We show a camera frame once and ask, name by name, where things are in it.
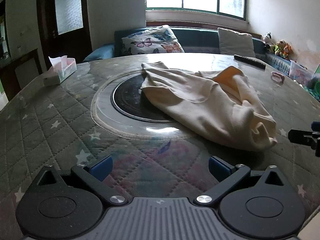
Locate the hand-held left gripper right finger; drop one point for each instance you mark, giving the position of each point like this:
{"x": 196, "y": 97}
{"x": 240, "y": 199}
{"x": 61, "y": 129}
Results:
{"x": 220, "y": 168}

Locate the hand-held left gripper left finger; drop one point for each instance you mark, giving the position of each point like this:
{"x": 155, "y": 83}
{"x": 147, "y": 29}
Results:
{"x": 101, "y": 168}

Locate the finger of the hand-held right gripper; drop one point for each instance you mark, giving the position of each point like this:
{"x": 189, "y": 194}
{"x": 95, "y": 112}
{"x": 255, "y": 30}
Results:
{"x": 300, "y": 137}

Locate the cream garment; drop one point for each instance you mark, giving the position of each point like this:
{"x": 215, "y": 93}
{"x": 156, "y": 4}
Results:
{"x": 200, "y": 97}

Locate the clear plastic storage box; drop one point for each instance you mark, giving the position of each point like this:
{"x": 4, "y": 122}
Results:
{"x": 300, "y": 72}

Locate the small pink item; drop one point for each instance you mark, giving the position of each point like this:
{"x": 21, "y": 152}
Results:
{"x": 278, "y": 76}

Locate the round black table disc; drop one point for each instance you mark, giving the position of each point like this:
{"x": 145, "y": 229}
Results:
{"x": 127, "y": 97}

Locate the orange tiger plush toy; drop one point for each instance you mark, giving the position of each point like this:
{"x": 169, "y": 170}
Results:
{"x": 287, "y": 51}

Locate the black remote control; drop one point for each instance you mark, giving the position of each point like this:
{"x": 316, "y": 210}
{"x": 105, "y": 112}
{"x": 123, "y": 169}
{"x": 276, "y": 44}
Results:
{"x": 250, "y": 61}

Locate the clear tissue box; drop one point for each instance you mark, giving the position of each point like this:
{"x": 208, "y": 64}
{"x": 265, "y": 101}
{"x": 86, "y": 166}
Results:
{"x": 62, "y": 68}

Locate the plain grey pillow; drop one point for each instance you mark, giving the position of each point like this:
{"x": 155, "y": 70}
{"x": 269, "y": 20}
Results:
{"x": 236, "y": 42}

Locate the teal sofa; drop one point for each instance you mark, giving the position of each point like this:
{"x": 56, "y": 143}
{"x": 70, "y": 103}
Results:
{"x": 195, "y": 40}

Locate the butterfly print pillow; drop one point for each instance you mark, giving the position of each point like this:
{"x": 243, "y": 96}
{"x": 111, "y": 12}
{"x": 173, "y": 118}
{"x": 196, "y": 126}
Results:
{"x": 152, "y": 42}

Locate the dark door with frosted glass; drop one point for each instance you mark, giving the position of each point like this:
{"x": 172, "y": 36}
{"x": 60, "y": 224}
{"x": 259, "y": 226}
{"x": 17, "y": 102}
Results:
{"x": 67, "y": 17}

